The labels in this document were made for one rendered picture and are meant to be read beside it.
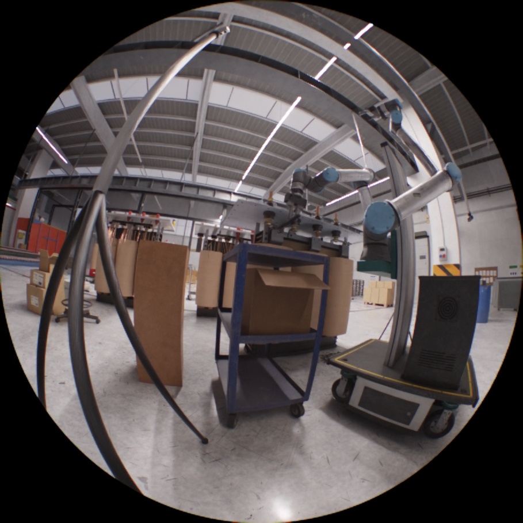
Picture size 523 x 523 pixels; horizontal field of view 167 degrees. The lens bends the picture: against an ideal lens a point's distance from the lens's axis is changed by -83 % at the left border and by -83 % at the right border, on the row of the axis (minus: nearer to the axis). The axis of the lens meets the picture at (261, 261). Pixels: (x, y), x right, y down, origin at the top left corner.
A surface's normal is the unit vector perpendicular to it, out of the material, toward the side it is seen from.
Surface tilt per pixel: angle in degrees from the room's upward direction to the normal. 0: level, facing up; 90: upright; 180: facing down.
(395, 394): 90
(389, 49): 174
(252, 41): 174
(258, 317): 90
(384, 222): 92
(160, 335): 90
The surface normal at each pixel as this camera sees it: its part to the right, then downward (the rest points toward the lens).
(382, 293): -0.91, -0.13
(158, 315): 0.36, -0.05
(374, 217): -0.56, -0.09
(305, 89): -0.10, 0.99
